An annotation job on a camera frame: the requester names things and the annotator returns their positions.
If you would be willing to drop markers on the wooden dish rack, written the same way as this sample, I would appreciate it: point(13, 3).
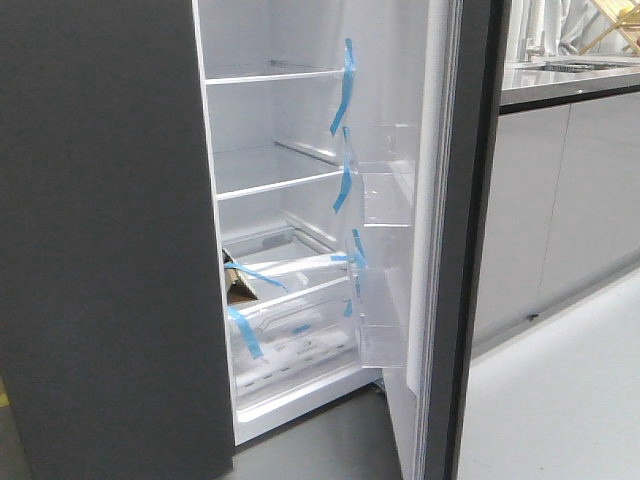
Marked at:
point(623, 19)

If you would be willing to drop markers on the white fridge interior body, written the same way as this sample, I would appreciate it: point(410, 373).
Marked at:
point(287, 234)

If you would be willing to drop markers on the grey kitchen cabinet counter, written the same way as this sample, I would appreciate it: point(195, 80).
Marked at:
point(563, 205)

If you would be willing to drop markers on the blue tape strip middle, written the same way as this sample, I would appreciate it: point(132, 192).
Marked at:
point(347, 174)

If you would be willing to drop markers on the upper glass fridge shelf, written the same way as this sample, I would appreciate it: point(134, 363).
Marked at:
point(271, 70)

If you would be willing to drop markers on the brown cardboard box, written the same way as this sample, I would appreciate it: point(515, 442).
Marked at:
point(238, 288)

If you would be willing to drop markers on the middle glass fridge shelf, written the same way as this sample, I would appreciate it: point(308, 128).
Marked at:
point(257, 170)

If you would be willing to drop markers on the upper clear door bin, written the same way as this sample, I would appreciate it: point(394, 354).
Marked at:
point(385, 157)

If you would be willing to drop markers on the steel kitchen sink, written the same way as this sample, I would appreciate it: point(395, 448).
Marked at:
point(580, 66)

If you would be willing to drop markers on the lower clear door bin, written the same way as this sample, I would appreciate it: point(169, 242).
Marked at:
point(380, 294)

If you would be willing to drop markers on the steel kitchen faucet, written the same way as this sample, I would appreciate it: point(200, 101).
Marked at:
point(530, 45)

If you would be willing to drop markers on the clear door bin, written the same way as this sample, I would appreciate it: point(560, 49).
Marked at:
point(385, 157)
point(380, 294)

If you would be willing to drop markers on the blue tape strip lower bin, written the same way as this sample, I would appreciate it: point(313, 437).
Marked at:
point(358, 257)

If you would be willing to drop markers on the blue tape strip top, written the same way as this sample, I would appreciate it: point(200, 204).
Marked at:
point(347, 86)

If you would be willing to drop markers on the blue tape strip on drawer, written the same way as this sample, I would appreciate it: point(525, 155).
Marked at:
point(246, 332)

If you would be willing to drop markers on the blue tape strip on box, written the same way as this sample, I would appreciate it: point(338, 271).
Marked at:
point(255, 274)

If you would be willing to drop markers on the clear crisper drawer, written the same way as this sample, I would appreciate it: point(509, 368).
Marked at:
point(302, 335)

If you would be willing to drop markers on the glass fridge shelf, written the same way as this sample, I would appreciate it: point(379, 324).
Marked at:
point(257, 170)
point(271, 70)

